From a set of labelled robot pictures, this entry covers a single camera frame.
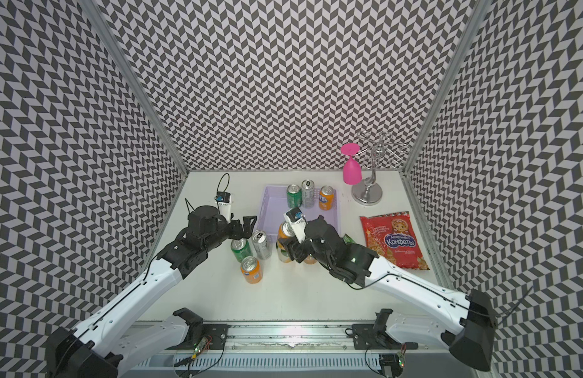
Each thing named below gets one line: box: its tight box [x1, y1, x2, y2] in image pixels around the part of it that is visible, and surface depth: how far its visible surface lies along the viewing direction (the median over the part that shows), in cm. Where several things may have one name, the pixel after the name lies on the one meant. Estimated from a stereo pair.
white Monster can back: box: [300, 178, 316, 208], surface depth 98 cm
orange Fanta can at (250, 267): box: [240, 255, 264, 285], surface depth 79 cm
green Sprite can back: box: [286, 184, 302, 208], surface depth 101 cm
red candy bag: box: [359, 211, 431, 271], surface depth 95 cm
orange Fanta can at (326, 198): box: [319, 185, 335, 212], surface depth 100 cm
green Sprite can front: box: [230, 237, 253, 264], surface depth 84 cm
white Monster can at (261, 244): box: [251, 229, 273, 260], surface depth 83 cm
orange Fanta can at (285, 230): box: [277, 221, 294, 239], surface depth 68 cm
